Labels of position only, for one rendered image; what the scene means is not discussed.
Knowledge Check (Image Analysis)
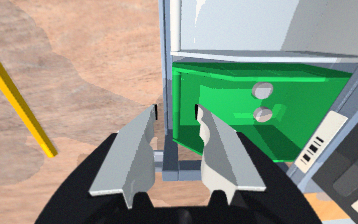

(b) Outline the yellow bar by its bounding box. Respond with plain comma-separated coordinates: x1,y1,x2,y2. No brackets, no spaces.
0,63,58,157

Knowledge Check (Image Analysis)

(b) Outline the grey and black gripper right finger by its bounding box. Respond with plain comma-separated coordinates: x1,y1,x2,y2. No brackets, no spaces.
195,104,323,224

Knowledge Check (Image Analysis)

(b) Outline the white disc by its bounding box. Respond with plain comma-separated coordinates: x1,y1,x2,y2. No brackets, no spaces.
253,106,273,122

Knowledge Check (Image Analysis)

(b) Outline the green bin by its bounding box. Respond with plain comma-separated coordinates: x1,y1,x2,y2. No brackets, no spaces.
172,62,353,162

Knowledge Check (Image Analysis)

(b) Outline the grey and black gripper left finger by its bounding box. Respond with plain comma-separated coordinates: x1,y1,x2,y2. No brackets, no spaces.
34,104,157,224

